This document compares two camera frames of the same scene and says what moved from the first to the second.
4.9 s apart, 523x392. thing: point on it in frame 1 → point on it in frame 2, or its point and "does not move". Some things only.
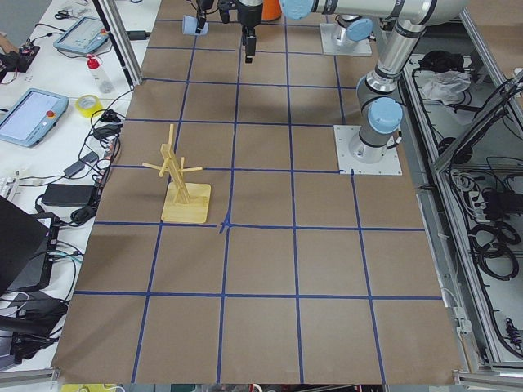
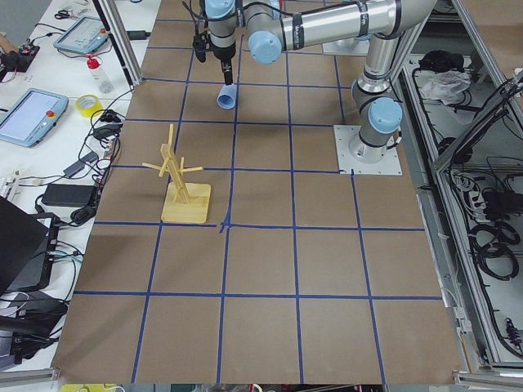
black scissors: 62,14 does not move
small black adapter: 81,164 does not move
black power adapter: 69,194 does not move
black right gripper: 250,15 → 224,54
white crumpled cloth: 447,86 does not move
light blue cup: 189,26 → 227,96
